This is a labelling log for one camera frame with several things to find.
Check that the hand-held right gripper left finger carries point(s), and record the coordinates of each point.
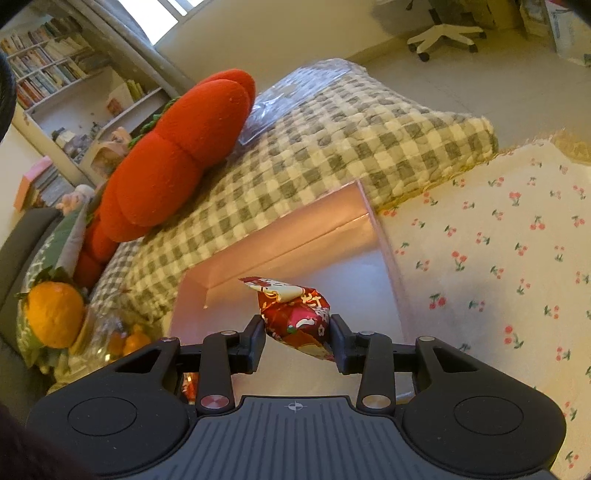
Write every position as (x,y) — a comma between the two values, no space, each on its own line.
(254,347)

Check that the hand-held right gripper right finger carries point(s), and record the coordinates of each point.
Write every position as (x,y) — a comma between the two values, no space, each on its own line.
(341,351)

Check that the red snack packet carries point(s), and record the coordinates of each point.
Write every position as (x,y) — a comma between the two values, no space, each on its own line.
(190,386)
(295,314)

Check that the pink cardboard box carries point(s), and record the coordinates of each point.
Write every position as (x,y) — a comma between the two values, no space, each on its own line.
(295,240)

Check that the clear jar of small oranges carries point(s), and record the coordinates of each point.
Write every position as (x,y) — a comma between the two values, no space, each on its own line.
(120,339)

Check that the cherry print bed sheet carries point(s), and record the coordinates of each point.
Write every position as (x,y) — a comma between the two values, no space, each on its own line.
(498,258)

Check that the small red plush cushion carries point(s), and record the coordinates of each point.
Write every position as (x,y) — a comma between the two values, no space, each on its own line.
(94,254)

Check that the orange fruit plush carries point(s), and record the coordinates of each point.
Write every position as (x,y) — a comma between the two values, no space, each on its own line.
(53,314)

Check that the large red tomato plush cushion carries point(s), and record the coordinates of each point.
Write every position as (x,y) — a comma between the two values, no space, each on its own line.
(175,157)

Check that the green checkered quilt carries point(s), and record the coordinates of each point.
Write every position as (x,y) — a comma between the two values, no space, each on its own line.
(323,138)

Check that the green patterned pillow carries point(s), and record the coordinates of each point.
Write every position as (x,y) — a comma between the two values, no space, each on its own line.
(60,240)

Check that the pale plush bunny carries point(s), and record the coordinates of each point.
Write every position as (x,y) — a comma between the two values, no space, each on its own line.
(76,197)

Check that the small decorated box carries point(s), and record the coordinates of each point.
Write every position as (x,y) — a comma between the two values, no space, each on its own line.
(105,159)

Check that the clear plastic bag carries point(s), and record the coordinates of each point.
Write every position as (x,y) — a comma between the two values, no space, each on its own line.
(281,101)

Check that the person's dark red clothing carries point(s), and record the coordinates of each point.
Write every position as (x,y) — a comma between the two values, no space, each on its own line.
(27,447)

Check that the pink plush toy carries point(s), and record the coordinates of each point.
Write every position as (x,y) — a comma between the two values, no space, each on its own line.
(120,137)

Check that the dark grey sofa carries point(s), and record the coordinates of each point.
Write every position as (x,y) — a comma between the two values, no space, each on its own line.
(21,249)

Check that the stack of books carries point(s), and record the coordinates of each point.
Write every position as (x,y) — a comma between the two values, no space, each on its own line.
(44,184)

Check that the white bookshelf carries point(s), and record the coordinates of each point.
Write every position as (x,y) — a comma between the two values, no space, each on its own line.
(87,104)

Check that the grey curtain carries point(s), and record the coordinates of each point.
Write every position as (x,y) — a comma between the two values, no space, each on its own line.
(138,60)

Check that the white office chair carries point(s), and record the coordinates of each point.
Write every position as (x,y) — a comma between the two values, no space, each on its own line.
(445,34)

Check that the window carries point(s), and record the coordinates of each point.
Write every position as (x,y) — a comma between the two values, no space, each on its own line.
(152,16)

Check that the row of shelf books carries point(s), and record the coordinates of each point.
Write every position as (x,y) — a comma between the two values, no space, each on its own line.
(44,64)

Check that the brown cardboard box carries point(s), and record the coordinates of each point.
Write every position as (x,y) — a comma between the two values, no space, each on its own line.
(531,16)

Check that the white sack with red print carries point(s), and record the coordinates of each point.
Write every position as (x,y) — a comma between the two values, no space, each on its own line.
(570,27)

